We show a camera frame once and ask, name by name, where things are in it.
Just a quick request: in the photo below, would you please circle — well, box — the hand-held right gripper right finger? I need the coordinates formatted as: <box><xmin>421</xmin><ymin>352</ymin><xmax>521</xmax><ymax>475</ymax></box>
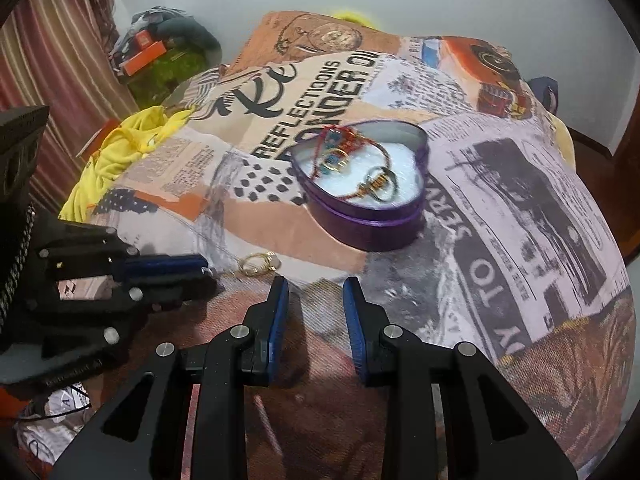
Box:
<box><xmin>342</xmin><ymin>276</ymin><xmax>583</xmax><ymax>480</ymax></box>

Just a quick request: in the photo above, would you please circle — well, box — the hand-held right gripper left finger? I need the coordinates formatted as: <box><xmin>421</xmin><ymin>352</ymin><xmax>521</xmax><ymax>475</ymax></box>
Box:
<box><xmin>47</xmin><ymin>276</ymin><xmax>291</xmax><ymax>480</ymax></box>

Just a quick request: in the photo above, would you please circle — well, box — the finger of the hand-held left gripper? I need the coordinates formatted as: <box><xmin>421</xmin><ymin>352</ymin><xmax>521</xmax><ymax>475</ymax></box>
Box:
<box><xmin>30</xmin><ymin>274</ymin><xmax>219</xmax><ymax>346</ymax></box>
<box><xmin>40</xmin><ymin>222</ymin><xmax>210</xmax><ymax>283</ymax></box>

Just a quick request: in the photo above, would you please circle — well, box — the small gold hoop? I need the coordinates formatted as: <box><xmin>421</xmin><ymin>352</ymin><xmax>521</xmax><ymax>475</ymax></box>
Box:
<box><xmin>237</xmin><ymin>251</ymin><xmax>282</xmax><ymax>277</ymax></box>

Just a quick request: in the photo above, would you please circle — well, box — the purple heart-shaped tin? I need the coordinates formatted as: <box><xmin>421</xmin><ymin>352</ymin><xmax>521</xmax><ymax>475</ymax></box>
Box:
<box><xmin>291</xmin><ymin>120</ymin><xmax>430</xmax><ymax>252</ymax></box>

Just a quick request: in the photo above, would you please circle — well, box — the red blue beaded bracelet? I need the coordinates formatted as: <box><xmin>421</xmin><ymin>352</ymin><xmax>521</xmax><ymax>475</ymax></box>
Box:
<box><xmin>312</xmin><ymin>125</ymin><xmax>387</xmax><ymax>182</ymax></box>

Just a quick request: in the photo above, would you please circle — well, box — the yellow cloth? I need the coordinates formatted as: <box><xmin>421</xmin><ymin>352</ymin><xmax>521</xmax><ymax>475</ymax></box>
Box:
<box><xmin>60</xmin><ymin>106</ymin><xmax>197</xmax><ymax>222</ymax></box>

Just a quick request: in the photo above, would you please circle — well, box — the red white small box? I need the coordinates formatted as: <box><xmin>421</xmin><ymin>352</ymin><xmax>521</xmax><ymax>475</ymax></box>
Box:
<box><xmin>81</xmin><ymin>119</ymin><xmax>122</xmax><ymax>157</ymax></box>

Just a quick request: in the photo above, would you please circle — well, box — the white cloth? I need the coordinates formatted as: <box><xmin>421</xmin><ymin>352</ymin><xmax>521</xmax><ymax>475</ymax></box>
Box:
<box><xmin>14</xmin><ymin>382</ymin><xmax>98</xmax><ymax>466</ymax></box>

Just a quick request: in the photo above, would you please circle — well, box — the printed blanket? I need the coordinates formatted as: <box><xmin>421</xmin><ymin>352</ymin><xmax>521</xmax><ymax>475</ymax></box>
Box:
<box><xmin>60</xmin><ymin>10</ymin><xmax>632</xmax><ymax>480</ymax></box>

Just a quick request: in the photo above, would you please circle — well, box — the green bag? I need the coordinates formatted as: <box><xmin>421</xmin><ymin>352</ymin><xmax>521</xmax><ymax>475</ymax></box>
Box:
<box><xmin>127</xmin><ymin>47</ymin><xmax>213</xmax><ymax>107</ymax></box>

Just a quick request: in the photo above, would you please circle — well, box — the striped curtain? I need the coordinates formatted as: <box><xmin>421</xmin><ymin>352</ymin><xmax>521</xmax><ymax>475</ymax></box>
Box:
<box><xmin>0</xmin><ymin>0</ymin><xmax>133</xmax><ymax>211</ymax></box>

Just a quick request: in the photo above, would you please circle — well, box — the orange box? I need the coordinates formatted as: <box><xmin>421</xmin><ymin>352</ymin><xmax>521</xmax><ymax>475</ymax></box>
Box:
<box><xmin>122</xmin><ymin>41</ymin><xmax>167</xmax><ymax>75</ymax></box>

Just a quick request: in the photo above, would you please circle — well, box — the pile of clothes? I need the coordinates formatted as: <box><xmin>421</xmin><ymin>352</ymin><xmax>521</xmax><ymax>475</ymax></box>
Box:
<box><xmin>110</xmin><ymin>7</ymin><xmax>222</xmax><ymax>71</ymax></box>

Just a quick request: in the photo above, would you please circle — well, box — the yellow curved bar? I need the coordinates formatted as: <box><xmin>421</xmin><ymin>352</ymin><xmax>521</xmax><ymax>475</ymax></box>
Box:
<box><xmin>332</xmin><ymin>9</ymin><xmax>381</xmax><ymax>28</ymax></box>

